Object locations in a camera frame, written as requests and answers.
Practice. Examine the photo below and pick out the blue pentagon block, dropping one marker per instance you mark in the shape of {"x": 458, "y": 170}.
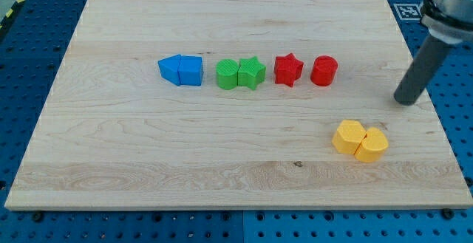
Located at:
{"x": 190, "y": 70}

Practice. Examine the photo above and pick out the black yellow hazard tape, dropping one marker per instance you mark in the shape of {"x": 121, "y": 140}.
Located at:
{"x": 12, "y": 13}

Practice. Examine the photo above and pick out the yellow hexagon block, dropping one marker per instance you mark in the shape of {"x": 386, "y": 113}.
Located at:
{"x": 348, "y": 136}

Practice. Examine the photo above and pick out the red star block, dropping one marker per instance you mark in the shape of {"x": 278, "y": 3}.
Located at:
{"x": 287, "y": 69}

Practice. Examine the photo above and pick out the red circle block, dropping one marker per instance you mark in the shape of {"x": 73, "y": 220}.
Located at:
{"x": 324, "y": 70}

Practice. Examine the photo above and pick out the green circle block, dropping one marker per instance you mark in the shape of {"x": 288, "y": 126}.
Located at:
{"x": 227, "y": 74}

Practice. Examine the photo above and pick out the black white fiducial marker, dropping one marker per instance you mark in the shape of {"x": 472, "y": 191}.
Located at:
{"x": 407, "y": 11}

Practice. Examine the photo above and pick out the blue triangle block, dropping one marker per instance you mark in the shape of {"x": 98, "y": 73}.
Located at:
{"x": 169, "y": 68}

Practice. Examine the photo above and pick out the green star block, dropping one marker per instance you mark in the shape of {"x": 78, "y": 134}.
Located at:
{"x": 251, "y": 72}

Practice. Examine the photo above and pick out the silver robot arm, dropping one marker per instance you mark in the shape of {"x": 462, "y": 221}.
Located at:
{"x": 448, "y": 20}

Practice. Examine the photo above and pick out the light wooden board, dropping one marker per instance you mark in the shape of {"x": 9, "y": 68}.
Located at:
{"x": 115, "y": 136}

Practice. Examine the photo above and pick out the yellow heart block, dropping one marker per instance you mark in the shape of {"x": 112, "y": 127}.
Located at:
{"x": 373, "y": 146}

